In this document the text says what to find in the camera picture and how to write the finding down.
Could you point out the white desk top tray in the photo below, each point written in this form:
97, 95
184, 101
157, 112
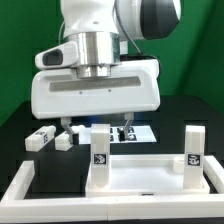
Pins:
144, 175

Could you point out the white fiducial marker sheet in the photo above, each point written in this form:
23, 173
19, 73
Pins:
136, 134

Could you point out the white U-shaped obstacle frame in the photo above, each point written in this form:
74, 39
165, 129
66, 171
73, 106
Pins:
16, 208

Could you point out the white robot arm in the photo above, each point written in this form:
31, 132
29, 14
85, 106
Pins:
89, 74

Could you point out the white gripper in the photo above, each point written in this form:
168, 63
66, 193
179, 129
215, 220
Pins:
131, 87

